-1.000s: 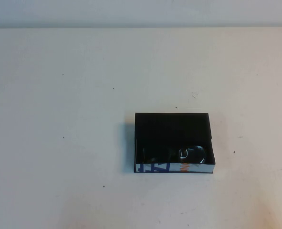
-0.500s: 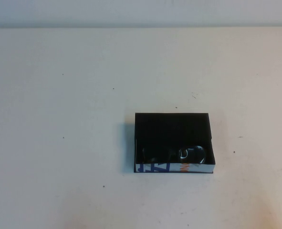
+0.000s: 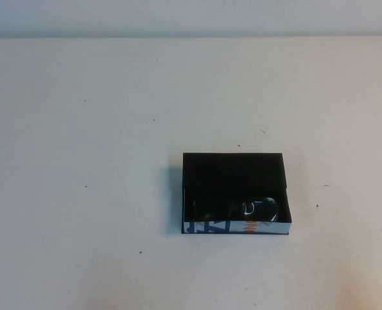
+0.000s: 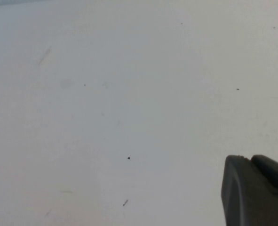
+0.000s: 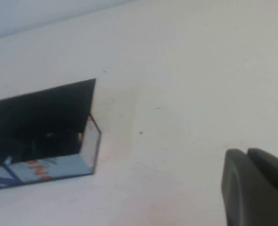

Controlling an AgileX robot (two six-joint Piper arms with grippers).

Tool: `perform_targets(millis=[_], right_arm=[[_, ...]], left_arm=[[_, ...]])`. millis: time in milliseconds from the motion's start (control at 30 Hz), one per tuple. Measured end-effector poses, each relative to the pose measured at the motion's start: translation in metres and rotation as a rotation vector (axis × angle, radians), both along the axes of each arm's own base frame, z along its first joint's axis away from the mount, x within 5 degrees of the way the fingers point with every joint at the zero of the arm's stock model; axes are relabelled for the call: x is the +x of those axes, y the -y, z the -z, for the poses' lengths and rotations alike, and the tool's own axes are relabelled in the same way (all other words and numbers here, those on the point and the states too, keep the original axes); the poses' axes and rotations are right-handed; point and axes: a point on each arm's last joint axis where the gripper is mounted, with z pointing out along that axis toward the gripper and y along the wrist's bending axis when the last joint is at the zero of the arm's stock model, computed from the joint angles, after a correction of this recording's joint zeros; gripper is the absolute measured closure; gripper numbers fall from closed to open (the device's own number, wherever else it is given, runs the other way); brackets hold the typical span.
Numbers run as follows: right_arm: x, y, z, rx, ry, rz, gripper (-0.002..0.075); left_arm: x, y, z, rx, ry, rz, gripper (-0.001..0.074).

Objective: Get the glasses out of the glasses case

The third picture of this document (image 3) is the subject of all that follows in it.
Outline black-framed glasses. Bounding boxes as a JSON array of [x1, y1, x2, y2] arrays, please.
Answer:
[[192, 196, 279, 224]]

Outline black open cardboard box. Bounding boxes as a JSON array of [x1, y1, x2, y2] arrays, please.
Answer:
[[180, 152, 293, 238]]

